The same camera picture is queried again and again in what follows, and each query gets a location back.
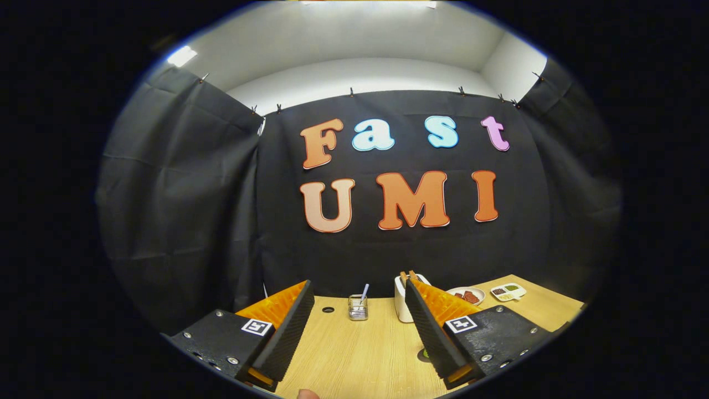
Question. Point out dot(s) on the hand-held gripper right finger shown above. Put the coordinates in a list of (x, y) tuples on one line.
[(429, 332)]

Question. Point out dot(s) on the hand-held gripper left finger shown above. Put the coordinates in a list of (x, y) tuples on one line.
[(289, 332)]

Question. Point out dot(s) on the dark brown round coaster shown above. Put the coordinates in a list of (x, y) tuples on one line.
[(422, 359)]

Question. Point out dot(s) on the white toaster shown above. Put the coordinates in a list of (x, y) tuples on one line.
[(401, 305)]

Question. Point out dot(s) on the small round white plate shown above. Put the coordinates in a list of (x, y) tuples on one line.
[(453, 292)]

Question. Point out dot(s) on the brown food pieces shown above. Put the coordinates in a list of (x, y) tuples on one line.
[(469, 297)]

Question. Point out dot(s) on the toast slices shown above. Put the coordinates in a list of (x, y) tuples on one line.
[(404, 275)]

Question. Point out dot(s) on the wooden table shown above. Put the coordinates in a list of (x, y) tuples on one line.
[(360, 354)]

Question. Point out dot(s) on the white straw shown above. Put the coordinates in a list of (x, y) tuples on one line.
[(365, 291)]

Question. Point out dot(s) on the white divided sauce dish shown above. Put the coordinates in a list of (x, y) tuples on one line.
[(508, 292)]

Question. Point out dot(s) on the black backdrop cloth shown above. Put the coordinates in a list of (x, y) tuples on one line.
[(166, 194)]

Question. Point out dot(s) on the row of black cloth clips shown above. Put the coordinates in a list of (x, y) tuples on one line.
[(351, 92)]

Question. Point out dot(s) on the small ceiling light panel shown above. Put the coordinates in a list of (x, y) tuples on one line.
[(182, 56)]

